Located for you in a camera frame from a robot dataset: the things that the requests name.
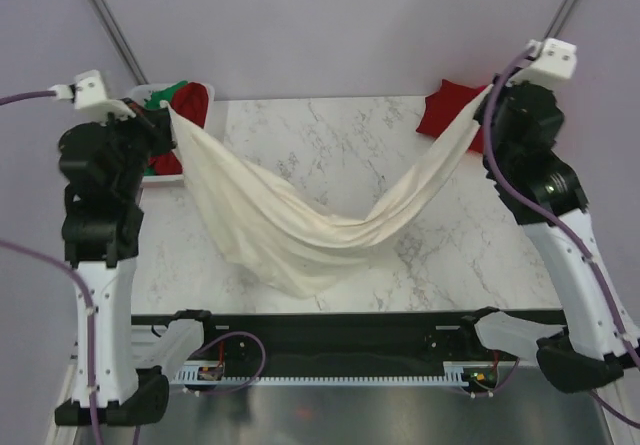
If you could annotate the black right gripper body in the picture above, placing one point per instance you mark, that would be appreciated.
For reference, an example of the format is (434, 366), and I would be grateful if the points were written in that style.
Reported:
(500, 95)

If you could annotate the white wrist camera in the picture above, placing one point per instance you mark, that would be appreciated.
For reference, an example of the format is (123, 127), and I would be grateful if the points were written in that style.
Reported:
(552, 62)
(90, 96)

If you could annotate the white t shirt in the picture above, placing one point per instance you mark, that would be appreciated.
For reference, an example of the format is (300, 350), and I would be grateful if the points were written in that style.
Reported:
(260, 221)

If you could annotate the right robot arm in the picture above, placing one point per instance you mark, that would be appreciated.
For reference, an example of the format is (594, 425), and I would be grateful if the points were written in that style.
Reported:
(593, 346)

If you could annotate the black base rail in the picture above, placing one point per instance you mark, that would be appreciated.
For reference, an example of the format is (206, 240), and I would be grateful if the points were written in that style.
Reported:
(389, 335)

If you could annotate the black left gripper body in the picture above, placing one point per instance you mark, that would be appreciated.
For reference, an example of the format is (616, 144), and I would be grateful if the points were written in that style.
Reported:
(137, 139)

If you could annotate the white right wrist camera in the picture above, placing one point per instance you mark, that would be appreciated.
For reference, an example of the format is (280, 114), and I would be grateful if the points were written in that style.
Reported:
(552, 62)

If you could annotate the white cable duct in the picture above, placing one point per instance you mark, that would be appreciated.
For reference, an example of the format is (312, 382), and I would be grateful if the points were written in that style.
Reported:
(324, 371)

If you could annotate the green t shirt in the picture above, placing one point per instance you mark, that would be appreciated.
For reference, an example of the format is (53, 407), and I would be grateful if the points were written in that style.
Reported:
(156, 97)

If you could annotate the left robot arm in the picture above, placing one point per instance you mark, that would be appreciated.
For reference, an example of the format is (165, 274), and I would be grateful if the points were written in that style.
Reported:
(108, 389)

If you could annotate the folded dark red t shirt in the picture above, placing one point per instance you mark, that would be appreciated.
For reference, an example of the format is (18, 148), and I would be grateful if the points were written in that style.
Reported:
(444, 105)

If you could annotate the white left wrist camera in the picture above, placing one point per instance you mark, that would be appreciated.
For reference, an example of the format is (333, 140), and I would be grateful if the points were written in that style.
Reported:
(90, 96)

